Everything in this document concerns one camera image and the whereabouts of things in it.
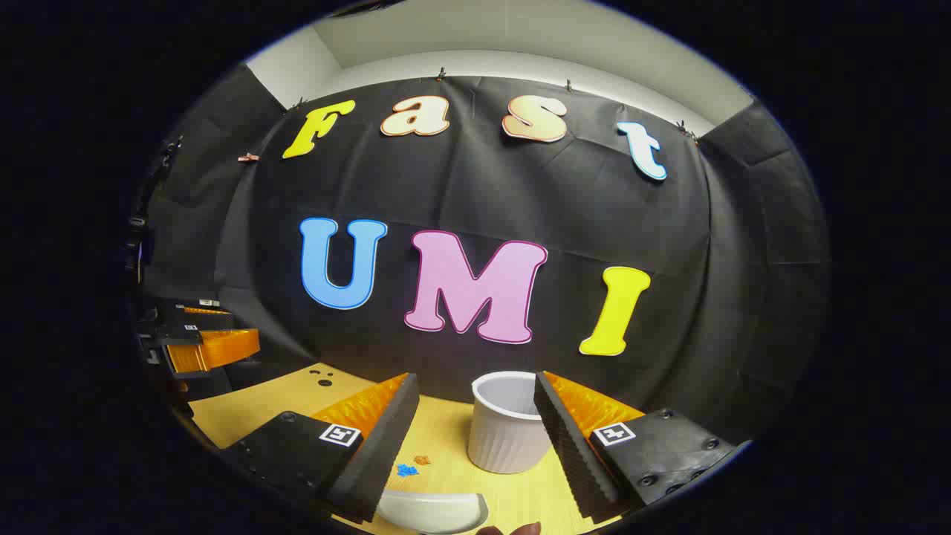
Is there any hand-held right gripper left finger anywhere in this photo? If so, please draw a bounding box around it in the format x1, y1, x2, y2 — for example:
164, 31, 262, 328
221, 372, 421, 525

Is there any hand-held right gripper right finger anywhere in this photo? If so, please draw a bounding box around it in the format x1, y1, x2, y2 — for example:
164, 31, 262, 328
533, 371, 753, 523

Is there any white ribbed garbage bin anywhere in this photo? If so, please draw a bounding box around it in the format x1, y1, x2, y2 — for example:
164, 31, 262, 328
467, 371, 554, 475

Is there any grey white dustpan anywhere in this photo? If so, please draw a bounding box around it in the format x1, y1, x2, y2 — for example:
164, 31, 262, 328
377, 490, 490, 535

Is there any wooden desktop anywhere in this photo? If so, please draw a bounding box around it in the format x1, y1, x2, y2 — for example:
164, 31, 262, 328
189, 363, 626, 535

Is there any black backdrop cloth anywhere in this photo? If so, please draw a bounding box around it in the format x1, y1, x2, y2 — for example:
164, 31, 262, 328
137, 63, 831, 447

